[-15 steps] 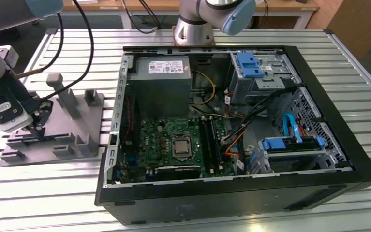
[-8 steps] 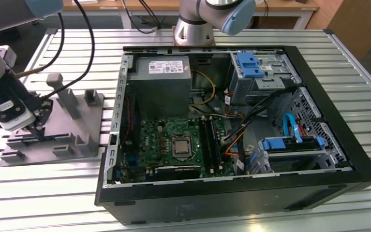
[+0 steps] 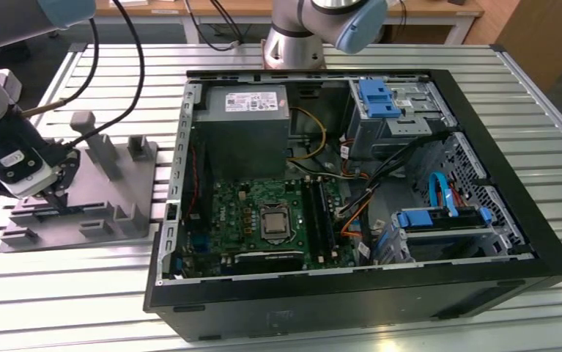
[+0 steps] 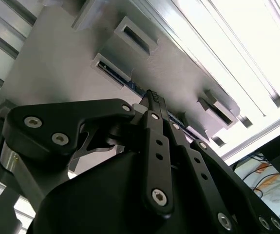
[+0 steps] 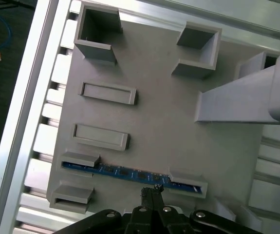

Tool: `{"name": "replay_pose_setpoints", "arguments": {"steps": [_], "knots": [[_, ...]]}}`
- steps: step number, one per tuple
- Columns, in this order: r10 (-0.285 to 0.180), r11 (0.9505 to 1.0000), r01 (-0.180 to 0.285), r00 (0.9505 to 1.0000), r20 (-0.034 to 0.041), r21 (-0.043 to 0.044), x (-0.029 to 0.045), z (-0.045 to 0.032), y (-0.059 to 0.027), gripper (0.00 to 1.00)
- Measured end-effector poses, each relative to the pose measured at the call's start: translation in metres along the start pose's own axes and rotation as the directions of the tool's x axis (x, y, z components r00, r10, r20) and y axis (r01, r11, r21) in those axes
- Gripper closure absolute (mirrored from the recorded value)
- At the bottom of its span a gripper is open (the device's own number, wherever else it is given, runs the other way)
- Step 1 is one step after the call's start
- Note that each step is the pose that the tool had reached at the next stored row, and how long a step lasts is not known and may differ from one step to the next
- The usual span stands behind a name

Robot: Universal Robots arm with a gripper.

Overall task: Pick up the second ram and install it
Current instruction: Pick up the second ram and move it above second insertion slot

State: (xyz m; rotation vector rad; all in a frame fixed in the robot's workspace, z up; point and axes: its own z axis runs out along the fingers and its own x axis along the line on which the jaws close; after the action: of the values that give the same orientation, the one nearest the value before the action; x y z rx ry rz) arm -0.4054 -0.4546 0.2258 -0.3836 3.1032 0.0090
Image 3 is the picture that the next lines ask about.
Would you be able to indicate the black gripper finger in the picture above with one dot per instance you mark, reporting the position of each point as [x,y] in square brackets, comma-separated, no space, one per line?
[69,168]

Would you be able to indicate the blue RAM stick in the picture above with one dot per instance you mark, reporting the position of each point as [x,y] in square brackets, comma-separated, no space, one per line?
[73,210]

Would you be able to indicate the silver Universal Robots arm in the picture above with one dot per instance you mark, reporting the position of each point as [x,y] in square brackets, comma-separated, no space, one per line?
[292,40]

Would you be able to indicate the black RAM slot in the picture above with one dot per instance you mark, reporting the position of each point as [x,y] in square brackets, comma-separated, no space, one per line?
[312,220]
[318,220]
[329,198]

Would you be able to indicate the grey parts rack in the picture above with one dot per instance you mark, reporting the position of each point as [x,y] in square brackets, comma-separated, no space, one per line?
[89,176]

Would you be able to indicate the blue expansion slot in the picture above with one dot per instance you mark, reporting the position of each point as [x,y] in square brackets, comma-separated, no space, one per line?
[198,243]

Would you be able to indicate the green motherboard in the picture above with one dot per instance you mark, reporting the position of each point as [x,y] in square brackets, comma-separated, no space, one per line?
[232,194]

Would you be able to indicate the grey power supply unit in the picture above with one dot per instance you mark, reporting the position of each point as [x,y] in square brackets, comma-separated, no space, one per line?
[241,150]

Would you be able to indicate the silver CPU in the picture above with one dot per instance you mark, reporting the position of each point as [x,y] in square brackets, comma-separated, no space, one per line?
[273,223]

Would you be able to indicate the black graphics card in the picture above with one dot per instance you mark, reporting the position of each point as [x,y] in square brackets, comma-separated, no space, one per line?
[268,261]

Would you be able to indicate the blue plastic drive latch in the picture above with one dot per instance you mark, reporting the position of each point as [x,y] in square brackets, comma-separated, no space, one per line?
[376,99]

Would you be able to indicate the empty blue disk carrier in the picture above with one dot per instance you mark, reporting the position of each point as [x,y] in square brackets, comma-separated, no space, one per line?
[386,245]

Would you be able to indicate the black PC case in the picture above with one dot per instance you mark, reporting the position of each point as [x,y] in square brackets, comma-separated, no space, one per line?
[358,304]

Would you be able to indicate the grey metal drive cage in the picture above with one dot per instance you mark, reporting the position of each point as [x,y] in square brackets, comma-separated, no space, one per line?
[410,128]

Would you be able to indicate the hard disk in blue carrier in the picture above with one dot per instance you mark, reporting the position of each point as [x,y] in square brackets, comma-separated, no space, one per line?
[452,220]

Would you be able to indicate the wooden desk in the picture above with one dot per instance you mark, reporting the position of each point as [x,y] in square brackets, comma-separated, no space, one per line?
[432,11]

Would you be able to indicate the grey metal disk bay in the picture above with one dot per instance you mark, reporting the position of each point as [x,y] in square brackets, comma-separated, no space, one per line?
[502,240]

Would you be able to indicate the wooden cabinet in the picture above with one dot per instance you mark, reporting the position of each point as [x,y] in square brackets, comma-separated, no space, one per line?
[534,33]

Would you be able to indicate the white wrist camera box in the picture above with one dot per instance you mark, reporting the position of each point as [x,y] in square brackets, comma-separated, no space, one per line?
[31,183]
[9,86]

